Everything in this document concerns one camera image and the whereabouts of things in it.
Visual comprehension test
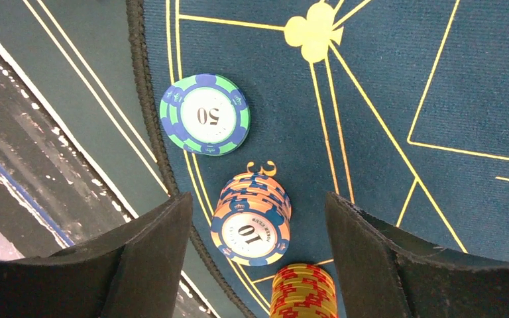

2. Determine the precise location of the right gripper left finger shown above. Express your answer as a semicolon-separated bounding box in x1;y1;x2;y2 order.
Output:
0;193;193;317

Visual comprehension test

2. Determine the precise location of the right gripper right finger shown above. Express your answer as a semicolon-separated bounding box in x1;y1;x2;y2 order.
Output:
325;193;509;317

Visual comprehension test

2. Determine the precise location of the orange red poker chip stack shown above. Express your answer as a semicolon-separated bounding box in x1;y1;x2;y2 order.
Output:
270;263;338;318

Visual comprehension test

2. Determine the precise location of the pink white poker chip stack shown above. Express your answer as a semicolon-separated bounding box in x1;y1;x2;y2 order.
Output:
210;172;292;266

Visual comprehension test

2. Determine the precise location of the green poker chip stack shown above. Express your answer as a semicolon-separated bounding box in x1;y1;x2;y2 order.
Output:
157;74;251;156

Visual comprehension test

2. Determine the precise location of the round blue poker mat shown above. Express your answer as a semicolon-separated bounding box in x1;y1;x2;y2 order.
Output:
126;1;509;317

